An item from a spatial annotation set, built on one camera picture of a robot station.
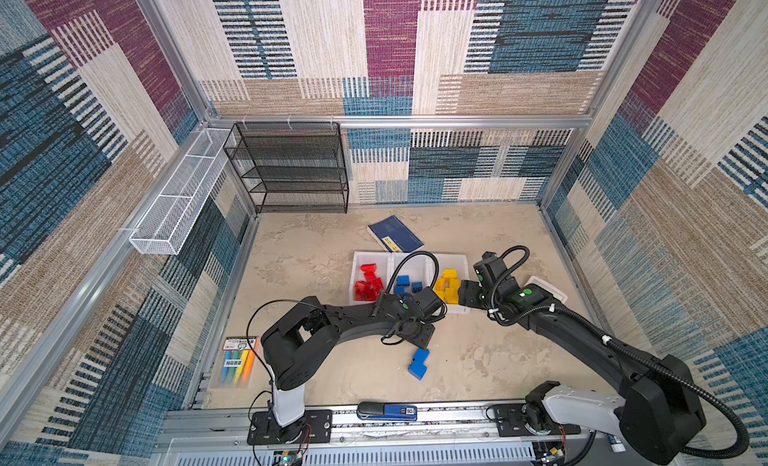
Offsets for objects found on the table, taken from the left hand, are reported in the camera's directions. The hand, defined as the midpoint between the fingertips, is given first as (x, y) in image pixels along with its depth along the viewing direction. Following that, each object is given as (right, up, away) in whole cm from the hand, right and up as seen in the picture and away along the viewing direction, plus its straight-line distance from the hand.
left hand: (423, 332), depth 87 cm
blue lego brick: (-1, +11, +11) cm, 16 cm away
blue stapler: (-12, -14, -16) cm, 24 cm away
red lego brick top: (-16, +16, +16) cm, 28 cm away
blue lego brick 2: (-1, -5, -5) cm, 7 cm away
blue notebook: (-7, +28, +24) cm, 37 cm away
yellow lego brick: (+10, +16, +11) cm, 21 cm away
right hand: (+13, +11, -2) cm, 17 cm away
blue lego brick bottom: (-2, -7, -6) cm, 10 cm away
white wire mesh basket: (-79, +30, +5) cm, 84 cm away
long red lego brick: (-17, +10, +12) cm, 23 cm away
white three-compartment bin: (+1, +14, +7) cm, 16 cm away
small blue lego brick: (-5, +13, +12) cm, 19 cm away
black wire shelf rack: (-45, +53, +24) cm, 73 cm away
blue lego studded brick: (-6, +10, +10) cm, 16 cm away
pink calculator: (+40, +11, +5) cm, 42 cm away
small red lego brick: (-15, +12, +13) cm, 23 cm away
